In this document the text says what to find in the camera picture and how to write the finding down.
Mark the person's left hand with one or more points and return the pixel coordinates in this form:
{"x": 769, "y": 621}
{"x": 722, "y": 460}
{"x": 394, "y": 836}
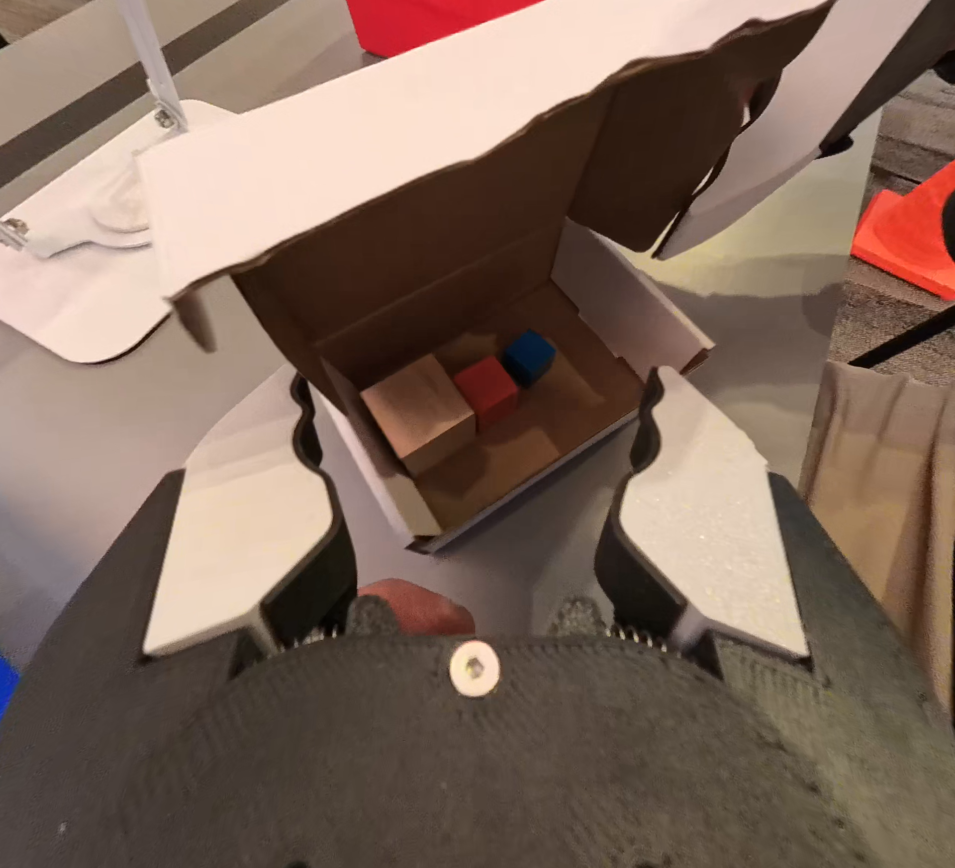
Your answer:
{"x": 418, "y": 607}

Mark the blue cube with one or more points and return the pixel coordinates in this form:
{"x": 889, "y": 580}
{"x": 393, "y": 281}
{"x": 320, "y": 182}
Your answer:
{"x": 530, "y": 357}

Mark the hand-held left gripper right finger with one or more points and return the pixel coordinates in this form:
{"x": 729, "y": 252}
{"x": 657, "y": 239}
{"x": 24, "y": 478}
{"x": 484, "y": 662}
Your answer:
{"x": 709, "y": 532}

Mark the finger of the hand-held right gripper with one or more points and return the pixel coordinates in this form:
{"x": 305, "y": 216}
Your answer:
{"x": 821, "y": 62}

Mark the person's leg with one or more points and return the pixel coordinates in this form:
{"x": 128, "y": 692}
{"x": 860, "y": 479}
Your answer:
{"x": 880, "y": 480}

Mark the white desk stand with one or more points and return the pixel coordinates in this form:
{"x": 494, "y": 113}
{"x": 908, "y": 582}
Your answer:
{"x": 74, "y": 286}

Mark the orange-red plastic tray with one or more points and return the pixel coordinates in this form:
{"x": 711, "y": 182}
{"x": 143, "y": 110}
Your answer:
{"x": 910, "y": 241}

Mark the plain wooden cube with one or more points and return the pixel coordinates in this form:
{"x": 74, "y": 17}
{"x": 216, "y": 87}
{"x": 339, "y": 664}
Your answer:
{"x": 418, "y": 413}

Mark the white cardboard box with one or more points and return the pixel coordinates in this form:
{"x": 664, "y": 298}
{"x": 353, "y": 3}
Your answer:
{"x": 448, "y": 100}

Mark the blue object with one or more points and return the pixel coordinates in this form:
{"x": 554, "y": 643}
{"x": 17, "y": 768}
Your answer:
{"x": 6, "y": 681}

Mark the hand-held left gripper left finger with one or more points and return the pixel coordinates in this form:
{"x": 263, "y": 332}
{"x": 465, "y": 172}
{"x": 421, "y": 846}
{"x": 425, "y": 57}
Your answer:
{"x": 239, "y": 532}

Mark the red cube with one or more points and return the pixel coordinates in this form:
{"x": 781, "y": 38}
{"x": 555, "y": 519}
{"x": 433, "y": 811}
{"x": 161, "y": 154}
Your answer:
{"x": 485, "y": 391}

